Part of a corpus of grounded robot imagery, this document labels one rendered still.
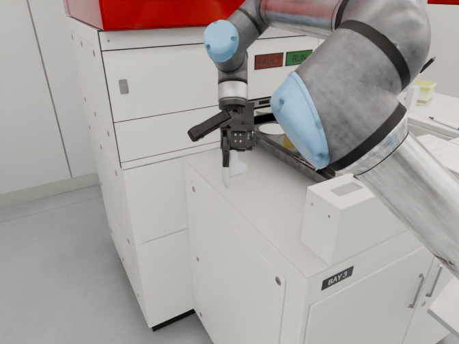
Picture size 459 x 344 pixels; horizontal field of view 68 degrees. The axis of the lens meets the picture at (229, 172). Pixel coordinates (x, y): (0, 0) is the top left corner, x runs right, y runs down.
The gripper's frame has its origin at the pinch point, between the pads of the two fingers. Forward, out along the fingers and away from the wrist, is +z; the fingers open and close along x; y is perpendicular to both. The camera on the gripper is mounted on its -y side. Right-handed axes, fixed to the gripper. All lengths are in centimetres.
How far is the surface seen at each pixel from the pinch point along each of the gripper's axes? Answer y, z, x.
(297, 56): 27, -47, 32
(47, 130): -113, -45, 147
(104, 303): -53, 51, 87
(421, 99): 67, -30, 26
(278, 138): 17.9, -15.9, 22.5
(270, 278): 10.7, 22.4, -1.5
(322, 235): 19.2, 11.3, -14.1
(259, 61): 13, -42, 26
